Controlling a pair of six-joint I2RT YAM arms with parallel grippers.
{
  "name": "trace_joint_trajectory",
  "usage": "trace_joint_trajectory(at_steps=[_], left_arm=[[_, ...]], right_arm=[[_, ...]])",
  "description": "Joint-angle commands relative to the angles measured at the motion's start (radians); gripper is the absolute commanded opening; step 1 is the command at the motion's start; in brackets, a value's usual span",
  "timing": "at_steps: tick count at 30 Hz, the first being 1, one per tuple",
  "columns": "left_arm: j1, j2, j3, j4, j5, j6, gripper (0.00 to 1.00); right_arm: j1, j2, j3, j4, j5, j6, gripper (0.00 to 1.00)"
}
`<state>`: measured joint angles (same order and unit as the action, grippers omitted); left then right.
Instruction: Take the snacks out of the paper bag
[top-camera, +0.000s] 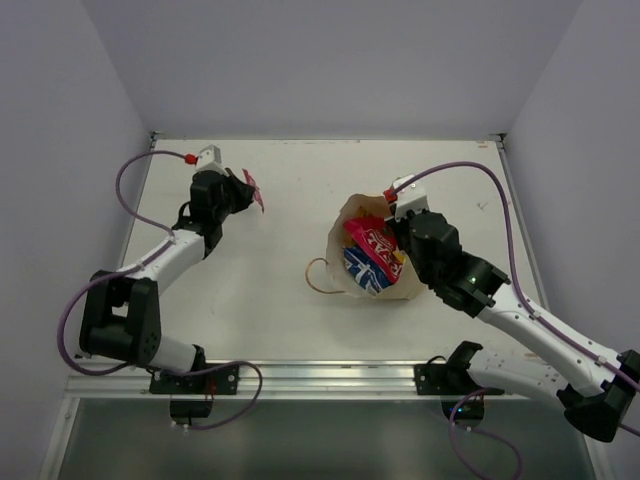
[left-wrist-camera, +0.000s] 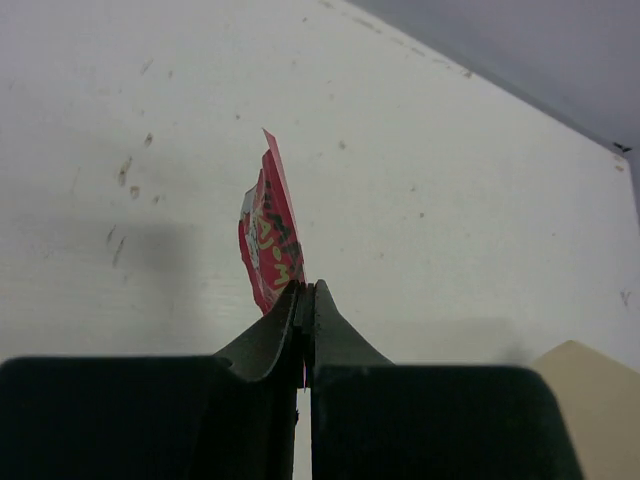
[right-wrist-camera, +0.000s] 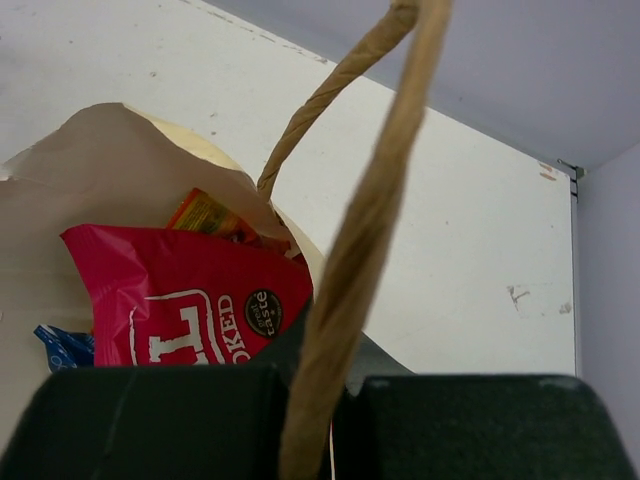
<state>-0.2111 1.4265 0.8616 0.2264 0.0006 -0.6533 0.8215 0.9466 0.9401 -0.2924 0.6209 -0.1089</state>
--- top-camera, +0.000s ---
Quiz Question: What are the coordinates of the small pink snack packet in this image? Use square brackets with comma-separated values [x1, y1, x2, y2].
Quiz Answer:
[242, 168, 265, 213]

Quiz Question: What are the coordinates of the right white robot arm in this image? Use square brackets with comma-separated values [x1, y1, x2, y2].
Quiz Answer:
[387, 210, 639, 443]

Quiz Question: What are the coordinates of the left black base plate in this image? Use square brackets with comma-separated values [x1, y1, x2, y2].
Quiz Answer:
[149, 364, 240, 396]

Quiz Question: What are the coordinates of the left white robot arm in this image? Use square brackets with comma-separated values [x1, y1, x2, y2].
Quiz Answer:
[79, 169, 263, 393]

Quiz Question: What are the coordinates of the blue white snack bag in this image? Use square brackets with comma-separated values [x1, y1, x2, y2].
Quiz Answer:
[343, 245, 392, 296]

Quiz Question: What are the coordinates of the brown paper bag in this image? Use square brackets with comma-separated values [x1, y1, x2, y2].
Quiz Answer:
[305, 194, 425, 301]

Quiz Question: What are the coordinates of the aluminium mounting rail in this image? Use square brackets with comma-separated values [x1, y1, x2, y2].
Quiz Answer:
[64, 360, 462, 401]

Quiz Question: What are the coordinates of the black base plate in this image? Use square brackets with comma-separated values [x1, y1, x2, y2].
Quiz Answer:
[413, 355, 481, 396]
[149, 364, 240, 396]

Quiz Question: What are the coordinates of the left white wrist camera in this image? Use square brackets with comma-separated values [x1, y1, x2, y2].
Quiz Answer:
[184, 145, 227, 175]

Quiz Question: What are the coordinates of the large red snack bag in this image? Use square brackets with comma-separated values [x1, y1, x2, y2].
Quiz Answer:
[343, 215, 405, 285]

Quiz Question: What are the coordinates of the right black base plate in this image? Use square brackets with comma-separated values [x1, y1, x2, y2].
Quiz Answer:
[413, 355, 481, 396]

